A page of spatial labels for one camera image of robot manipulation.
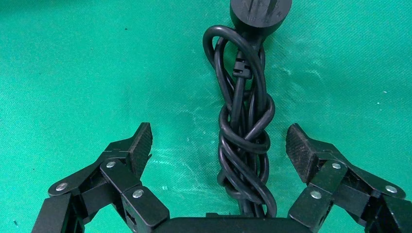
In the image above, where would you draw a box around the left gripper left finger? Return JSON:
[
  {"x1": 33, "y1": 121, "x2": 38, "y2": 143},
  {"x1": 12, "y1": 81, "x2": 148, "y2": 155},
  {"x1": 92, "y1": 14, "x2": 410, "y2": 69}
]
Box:
[{"x1": 31, "y1": 122, "x2": 170, "y2": 233}]

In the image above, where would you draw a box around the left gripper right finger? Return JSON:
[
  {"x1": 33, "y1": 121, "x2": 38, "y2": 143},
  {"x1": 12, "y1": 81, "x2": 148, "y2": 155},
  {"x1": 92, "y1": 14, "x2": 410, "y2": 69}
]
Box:
[{"x1": 285, "y1": 123, "x2": 412, "y2": 233}]

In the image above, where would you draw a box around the black power cable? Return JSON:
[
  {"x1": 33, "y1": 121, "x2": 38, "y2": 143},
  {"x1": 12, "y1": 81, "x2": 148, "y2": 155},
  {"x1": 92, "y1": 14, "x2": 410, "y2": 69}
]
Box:
[{"x1": 202, "y1": 0, "x2": 293, "y2": 220}]

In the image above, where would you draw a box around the green table cloth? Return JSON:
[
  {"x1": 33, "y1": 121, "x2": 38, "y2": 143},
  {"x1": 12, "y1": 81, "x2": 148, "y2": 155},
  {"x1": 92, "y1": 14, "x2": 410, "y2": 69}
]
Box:
[{"x1": 0, "y1": 0, "x2": 412, "y2": 233}]

